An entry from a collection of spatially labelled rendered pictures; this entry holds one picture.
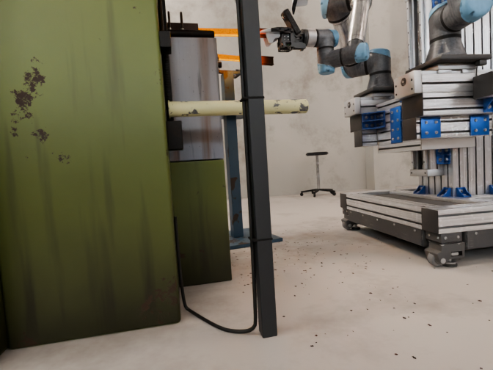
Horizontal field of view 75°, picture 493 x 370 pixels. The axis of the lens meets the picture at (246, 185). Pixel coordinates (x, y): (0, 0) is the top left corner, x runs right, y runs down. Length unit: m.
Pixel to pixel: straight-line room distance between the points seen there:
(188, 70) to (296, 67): 3.47
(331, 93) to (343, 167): 1.02
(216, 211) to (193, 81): 0.49
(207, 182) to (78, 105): 0.51
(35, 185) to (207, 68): 0.69
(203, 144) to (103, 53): 0.46
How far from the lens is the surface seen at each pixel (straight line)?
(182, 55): 1.28
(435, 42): 1.66
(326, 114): 4.65
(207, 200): 1.22
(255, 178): 0.79
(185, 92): 1.24
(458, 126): 1.65
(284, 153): 4.41
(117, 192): 0.94
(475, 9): 1.56
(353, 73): 2.10
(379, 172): 4.70
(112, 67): 0.98
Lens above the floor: 0.44
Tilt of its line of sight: 3 degrees down
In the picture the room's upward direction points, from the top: 4 degrees counter-clockwise
